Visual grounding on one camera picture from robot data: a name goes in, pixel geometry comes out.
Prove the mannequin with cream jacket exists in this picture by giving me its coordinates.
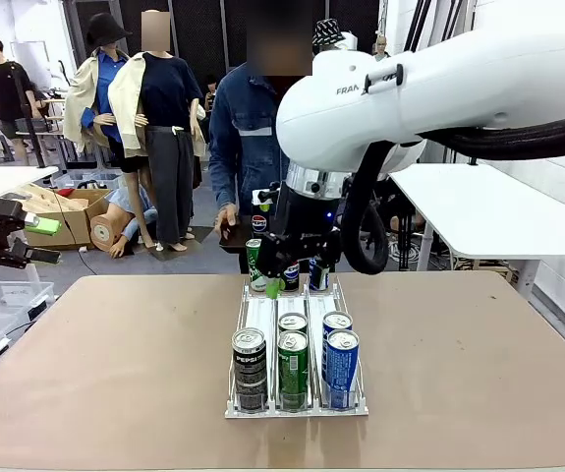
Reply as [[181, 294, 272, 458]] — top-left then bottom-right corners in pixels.
[[108, 9, 208, 252]]

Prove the white board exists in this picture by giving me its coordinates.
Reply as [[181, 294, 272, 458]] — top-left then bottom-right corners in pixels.
[[10, 41, 53, 92]]

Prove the person's right forearm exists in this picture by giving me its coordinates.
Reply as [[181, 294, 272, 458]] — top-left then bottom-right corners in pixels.
[[208, 147, 240, 210]]

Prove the blue Pocari Sweat can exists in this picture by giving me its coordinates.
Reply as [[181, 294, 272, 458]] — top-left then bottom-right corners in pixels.
[[325, 328, 361, 412], [308, 255, 331, 292], [321, 311, 354, 383]]

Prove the white can dispenser rack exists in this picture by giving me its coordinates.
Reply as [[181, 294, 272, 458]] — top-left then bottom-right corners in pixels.
[[223, 274, 369, 420]]

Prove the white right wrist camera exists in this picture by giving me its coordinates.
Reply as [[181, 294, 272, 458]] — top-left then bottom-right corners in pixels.
[[252, 181, 283, 206]]

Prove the green Chilsung cider can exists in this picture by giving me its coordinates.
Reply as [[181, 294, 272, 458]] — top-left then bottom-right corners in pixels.
[[245, 238, 263, 292], [277, 312, 309, 335], [276, 329, 310, 413]]

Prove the lying mannequin in blue cloth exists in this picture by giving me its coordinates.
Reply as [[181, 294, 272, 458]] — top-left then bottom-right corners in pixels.
[[89, 186, 160, 260]]

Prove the person in black t-shirt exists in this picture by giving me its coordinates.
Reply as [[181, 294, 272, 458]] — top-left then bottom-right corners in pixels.
[[0, 37, 37, 166]]

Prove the seated person in black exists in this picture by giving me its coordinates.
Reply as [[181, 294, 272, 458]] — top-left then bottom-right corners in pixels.
[[202, 73, 219, 112]]

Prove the person in denim jacket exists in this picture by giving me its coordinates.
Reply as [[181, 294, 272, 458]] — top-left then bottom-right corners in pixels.
[[207, 0, 315, 276]]

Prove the mannequin with yellow jacket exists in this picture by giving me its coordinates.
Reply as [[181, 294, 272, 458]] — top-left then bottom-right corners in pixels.
[[311, 18, 360, 53]]

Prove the black tripod with equipment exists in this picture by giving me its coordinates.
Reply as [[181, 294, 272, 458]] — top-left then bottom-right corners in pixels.
[[403, 0, 465, 53]]

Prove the black right arm cable sleeve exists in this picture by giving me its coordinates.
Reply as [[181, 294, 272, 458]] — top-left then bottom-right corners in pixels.
[[343, 110, 565, 275]]

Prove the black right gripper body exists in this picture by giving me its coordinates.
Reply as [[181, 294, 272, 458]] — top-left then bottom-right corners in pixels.
[[274, 189, 343, 250]]

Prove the small white side table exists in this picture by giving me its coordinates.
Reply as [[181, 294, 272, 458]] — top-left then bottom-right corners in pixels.
[[0, 165, 61, 198]]

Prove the person's right hand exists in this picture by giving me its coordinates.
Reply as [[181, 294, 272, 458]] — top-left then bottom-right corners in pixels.
[[214, 202, 240, 236]]

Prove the mannequin with black hat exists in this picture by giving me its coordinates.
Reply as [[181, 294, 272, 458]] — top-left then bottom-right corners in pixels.
[[63, 13, 139, 198]]

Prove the brown cardboard box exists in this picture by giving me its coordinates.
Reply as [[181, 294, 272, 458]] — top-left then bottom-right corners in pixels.
[[16, 182, 112, 251]]

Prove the black serving tray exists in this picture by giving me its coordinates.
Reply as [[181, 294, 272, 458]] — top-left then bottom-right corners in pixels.
[[218, 223, 256, 255]]

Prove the bald person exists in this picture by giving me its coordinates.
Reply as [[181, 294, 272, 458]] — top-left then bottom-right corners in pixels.
[[372, 33, 391, 63]]

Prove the large white side table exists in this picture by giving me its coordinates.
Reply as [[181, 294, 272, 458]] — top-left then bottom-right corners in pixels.
[[388, 162, 565, 260]]

